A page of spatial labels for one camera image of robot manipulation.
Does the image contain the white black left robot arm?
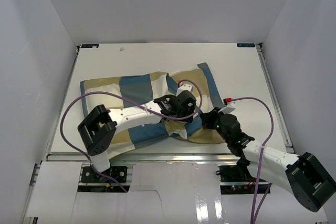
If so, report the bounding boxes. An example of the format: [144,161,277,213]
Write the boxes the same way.
[78,90,196,182]

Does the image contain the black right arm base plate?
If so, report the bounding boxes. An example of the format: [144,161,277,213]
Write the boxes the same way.
[215,165,256,185]

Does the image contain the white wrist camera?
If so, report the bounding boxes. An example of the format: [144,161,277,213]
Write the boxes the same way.
[221,98,236,114]
[176,82,194,96]

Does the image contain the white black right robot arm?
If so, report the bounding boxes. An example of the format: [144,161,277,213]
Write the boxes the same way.
[201,108,335,212]

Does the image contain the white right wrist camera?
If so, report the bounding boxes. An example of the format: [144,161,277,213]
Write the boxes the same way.
[221,98,236,114]

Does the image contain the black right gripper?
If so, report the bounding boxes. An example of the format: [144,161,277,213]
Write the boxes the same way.
[201,107,231,144]

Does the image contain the blue beige white checked pillowcase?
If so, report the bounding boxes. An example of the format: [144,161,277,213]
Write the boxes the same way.
[80,63,224,158]

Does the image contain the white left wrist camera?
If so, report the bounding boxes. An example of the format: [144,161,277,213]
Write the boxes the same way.
[176,82,194,96]

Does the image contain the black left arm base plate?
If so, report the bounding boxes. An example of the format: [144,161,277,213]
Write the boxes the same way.
[80,166,128,183]

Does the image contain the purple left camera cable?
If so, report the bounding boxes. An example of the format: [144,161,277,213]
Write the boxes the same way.
[60,79,204,193]

